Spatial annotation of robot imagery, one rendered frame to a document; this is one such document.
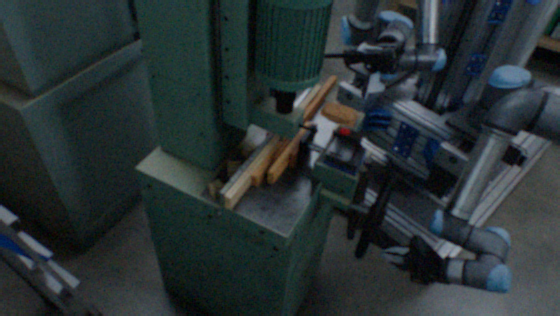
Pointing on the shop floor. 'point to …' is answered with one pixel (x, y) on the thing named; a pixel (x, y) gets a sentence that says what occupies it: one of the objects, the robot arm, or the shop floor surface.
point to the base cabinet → (231, 262)
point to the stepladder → (39, 258)
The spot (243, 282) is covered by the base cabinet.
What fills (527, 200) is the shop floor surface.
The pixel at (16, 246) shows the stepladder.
